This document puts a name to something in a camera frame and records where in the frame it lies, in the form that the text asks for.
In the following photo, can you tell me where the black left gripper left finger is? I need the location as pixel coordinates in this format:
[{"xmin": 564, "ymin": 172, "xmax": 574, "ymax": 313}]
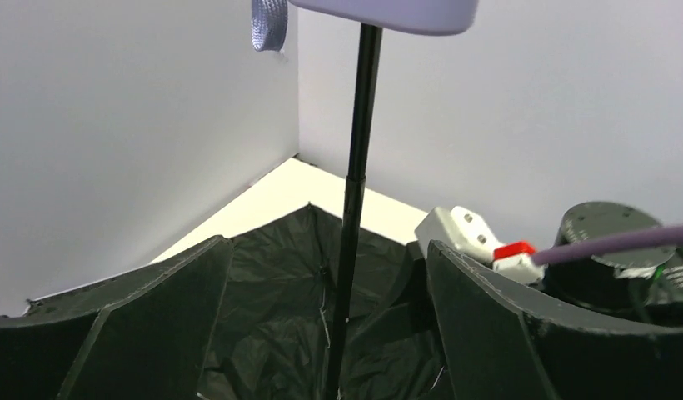
[{"xmin": 0, "ymin": 236, "xmax": 233, "ymax": 399}]

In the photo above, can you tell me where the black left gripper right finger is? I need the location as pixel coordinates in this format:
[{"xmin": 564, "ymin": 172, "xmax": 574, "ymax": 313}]
[{"xmin": 426, "ymin": 241, "xmax": 683, "ymax": 399}]

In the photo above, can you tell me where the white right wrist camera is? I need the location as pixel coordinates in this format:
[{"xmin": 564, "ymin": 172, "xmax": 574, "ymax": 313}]
[{"xmin": 415, "ymin": 206, "xmax": 546, "ymax": 284}]

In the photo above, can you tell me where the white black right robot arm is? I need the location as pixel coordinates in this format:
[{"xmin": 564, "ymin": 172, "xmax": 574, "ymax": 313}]
[{"xmin": 542, "ymin": 201, "xmax": 683, "ymax": 326}]

